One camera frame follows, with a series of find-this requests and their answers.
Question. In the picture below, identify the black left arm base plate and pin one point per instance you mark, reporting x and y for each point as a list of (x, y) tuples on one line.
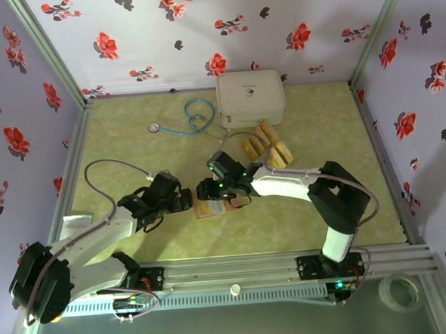
[(154, 279)]

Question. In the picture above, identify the small white cap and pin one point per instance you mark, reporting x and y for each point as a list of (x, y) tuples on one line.
[(236, 289)]

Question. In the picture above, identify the aluminium side rail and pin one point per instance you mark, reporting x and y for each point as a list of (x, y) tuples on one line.
[(78, 145), (372, 135)]

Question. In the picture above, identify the white zip medicine case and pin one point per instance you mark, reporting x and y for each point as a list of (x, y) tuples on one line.
[(250, 97)]

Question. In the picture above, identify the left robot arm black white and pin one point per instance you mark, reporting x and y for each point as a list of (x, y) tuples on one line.
[(94, 235)]

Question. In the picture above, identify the grey blue credit card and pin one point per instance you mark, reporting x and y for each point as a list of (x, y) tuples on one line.
[(212, 207)]

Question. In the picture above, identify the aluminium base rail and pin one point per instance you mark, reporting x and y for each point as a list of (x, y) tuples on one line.
[(229, 272)]

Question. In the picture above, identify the clear tape roll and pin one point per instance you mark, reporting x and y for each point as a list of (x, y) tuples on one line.
[(385, 293)]

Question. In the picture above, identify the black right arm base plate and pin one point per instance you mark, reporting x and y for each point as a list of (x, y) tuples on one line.
[(308, 267)]

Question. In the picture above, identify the aluminium corner post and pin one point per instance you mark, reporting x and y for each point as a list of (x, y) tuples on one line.
[(45, 49), (377, 29)]

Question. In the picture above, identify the blue stethoscope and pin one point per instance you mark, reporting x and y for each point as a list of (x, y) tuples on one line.
[(201, 124)]

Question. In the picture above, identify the pink leather card holder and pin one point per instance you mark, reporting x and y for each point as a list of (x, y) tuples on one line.
[(205, 215)]

